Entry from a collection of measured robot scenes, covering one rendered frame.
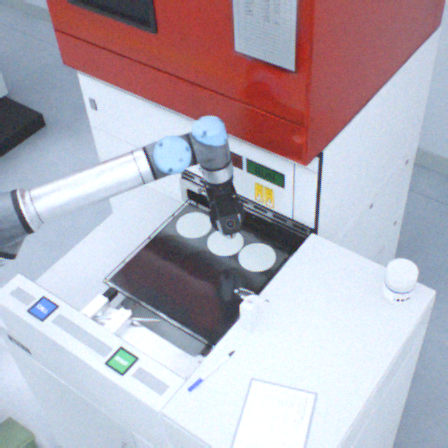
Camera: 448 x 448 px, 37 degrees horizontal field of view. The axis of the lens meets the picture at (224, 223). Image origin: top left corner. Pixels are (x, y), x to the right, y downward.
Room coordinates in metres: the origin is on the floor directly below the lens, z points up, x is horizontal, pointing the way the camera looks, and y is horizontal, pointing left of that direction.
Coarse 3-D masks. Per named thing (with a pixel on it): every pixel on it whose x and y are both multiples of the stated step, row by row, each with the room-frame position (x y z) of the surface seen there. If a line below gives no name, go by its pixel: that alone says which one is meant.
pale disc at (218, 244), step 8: (216, 232) 1.26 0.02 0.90; (208, 240) 1.24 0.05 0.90; (216, 240) 1.23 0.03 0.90; (224, 240) 1.23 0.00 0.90; (232, 240) 1.23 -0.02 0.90; (240, 240) 1.23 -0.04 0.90; (216, 248) 1.20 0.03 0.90; (224, 248) 1.20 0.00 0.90; (232, 248) 1.20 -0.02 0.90; (240, 248) 1.20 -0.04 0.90
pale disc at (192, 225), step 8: (184, 216) 1.34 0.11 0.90; (192, 216) 1.33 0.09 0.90; (200, 216) 1.33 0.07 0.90; (184, 224) 1.30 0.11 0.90; (192, 224) 1.30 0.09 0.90; (200, 224) 1.30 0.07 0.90; (208, 224) 1.30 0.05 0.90; (184, 232) 1.27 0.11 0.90; (192, 232) 1.27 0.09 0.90; (200, 232) 1.27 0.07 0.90
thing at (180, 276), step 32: (160, 256) 1.19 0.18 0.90; (192, 256) 1.18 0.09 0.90; (224, 256) 1.17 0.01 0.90; (128, 288) 1.09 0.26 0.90; (160, 288) 1.08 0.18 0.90; (192, 288) 1.07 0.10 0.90; (224, 288) 1.06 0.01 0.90; (256, 288) 1.06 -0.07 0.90; (192, 320) 0.97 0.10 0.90; (224, 320) 0.96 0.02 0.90
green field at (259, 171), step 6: (252, 168) 1.29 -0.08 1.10; (258, 168) 1.28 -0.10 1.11; (264, 168) 1.27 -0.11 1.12; (258, 174) 1.28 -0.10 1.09; (264, 174) 1.27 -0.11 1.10; (270, 174) 1.26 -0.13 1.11; (276, 174) 1.25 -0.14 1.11; (270, 180) 1.26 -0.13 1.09; (276, 180) 1.25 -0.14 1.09; (282, 180) 1.24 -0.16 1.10; (282, 186) 1.24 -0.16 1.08
